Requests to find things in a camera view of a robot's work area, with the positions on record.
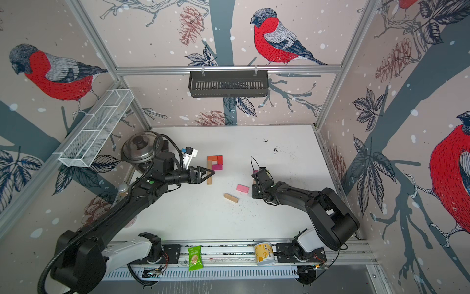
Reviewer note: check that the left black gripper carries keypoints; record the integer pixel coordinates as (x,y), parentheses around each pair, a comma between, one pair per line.
(197,179)

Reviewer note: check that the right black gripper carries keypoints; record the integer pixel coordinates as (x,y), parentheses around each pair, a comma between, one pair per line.
(254,192)

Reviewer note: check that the light pink block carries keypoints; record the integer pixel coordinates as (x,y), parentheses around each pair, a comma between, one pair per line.
(242,188)

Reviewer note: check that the slanted wood block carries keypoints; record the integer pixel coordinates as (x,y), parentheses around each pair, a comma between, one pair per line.
(231,198)

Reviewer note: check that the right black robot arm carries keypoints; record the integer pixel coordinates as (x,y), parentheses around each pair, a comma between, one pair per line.
(333,222)

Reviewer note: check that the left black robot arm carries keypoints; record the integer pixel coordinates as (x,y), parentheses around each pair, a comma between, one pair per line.
(79,263)

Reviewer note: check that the yellow snack can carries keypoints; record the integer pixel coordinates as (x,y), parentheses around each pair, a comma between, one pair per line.
(264,254)

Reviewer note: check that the glass spice jar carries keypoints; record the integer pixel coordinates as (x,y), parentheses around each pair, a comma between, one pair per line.
(123,190)

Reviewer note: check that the green snack packet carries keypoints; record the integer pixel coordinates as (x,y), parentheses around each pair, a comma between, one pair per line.
(195,258)

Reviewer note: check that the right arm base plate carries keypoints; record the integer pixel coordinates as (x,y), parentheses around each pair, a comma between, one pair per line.
(306,247)

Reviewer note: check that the black hanging wall basket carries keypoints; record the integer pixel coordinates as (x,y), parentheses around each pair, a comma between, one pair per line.
(228,84)

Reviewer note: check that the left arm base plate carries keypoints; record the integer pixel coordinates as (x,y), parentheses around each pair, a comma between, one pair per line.
(169,254)

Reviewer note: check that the white wire mesh basket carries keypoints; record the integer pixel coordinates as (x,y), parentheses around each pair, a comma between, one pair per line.
(98,125)

